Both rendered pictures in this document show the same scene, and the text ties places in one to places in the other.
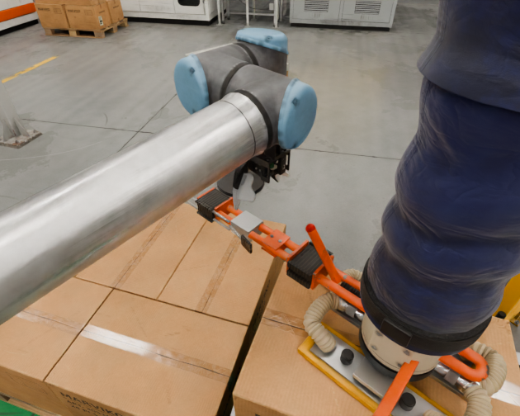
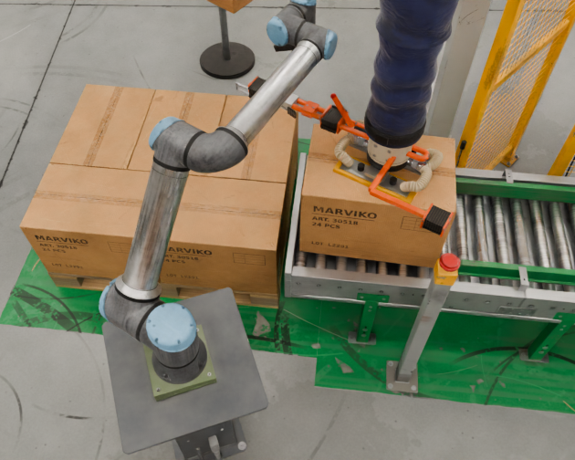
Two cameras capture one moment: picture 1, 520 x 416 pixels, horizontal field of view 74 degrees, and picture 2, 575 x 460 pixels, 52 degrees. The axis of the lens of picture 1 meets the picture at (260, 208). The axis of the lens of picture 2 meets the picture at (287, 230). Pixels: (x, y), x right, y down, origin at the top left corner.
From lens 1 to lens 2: 151 cm
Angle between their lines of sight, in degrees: 16
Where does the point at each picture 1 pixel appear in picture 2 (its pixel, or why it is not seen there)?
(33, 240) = (268, 104)
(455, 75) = (385, 33)
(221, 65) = (293, 24)
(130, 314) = (190, 189)
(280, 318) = (318, 156)
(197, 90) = (283, 36)
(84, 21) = not seen: outside the picture
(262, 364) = (314, 179)
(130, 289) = not seen: hidden behind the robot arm
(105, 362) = (186, 221)
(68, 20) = not seen: outside the picture
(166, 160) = (292, 74)
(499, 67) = (396, 33)
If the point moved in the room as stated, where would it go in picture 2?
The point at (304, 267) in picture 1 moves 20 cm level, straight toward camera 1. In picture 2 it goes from (331, 120) to (333, 158)
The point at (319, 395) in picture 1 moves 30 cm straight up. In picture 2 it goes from (348, 188) to (355, 133)
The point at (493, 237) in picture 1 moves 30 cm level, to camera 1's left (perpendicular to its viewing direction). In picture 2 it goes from (409, 87) to (319, 99)
